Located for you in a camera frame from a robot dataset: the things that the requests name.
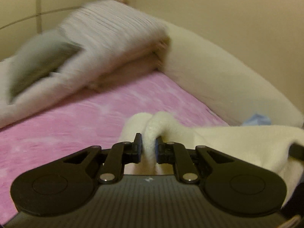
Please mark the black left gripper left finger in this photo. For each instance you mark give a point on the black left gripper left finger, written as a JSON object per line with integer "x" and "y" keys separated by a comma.
{"x": 121, "y": 154}

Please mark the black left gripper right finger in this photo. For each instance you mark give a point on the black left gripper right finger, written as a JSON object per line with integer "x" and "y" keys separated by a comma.
{"x": 176, "y": 154}

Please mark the cream knit sweater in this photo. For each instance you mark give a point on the cream knit sweater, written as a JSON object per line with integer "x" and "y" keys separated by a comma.
{"x": 264, "y": 146}

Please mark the pink rose bed blanket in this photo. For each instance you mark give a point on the pink rose bed blanket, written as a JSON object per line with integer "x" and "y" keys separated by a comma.
{"x": 88, "y": 118}

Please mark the cream padded headboard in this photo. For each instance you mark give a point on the cream padded headboard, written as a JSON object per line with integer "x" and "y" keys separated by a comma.
{"x": 225, "y": 84}

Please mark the light blue cloth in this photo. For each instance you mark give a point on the light blue cloth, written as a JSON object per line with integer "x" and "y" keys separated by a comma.
{"x": 257, "y": 120}

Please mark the white striped folded quilt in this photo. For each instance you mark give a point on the white striped folded quilt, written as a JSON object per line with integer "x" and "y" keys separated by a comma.
{"x": 111, "y": 34}

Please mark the grey pillow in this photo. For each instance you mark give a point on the grey pillow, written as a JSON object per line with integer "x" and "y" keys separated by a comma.
{"x": 38, "y": 57}

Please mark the white wardrobe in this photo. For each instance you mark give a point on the white wardrobe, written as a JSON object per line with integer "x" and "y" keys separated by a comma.
{"x": 22, "y": 19}

